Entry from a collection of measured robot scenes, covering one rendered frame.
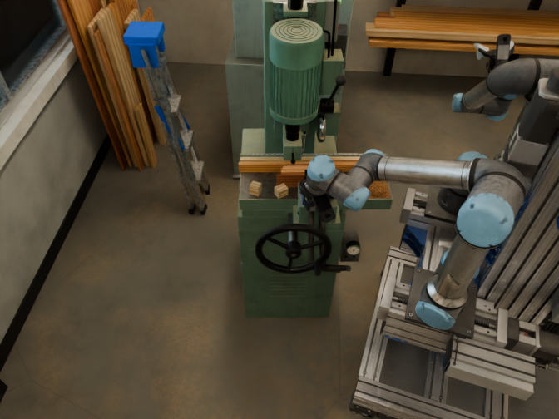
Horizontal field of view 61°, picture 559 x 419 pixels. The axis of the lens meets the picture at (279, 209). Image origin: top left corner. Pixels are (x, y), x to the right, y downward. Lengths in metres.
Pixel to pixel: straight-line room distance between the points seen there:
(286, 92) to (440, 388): 1.40
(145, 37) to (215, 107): 1.59
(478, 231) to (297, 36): 0.81
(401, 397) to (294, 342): 0.61
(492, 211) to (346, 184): 0.41
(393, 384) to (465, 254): 1.07
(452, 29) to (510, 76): 2.11
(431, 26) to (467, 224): 2.72
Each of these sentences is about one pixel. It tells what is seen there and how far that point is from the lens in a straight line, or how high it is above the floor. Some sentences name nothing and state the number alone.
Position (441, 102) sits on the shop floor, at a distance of 4.14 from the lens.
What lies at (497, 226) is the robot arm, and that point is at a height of 1.43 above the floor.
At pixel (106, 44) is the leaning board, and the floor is 0.90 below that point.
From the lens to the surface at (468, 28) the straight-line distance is 3.83.
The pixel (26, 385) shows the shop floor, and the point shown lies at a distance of 2.68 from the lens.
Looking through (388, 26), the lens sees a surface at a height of 0.63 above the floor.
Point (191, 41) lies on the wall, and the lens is 4.36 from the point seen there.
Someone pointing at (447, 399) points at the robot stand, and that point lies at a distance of 2.28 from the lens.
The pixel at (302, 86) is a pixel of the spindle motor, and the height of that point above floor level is 1.35.
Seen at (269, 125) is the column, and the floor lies 0.99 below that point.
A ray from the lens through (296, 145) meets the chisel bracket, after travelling 1.81.
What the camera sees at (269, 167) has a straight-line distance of 1.93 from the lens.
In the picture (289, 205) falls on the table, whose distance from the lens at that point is 1.86.
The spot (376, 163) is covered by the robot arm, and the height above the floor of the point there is 1.30.
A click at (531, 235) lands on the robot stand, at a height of 1.10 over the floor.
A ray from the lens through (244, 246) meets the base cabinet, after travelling 2.06.
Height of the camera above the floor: 2.23
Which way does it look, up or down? 48 degrees down
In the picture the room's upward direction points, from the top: 1 degrees clockwise
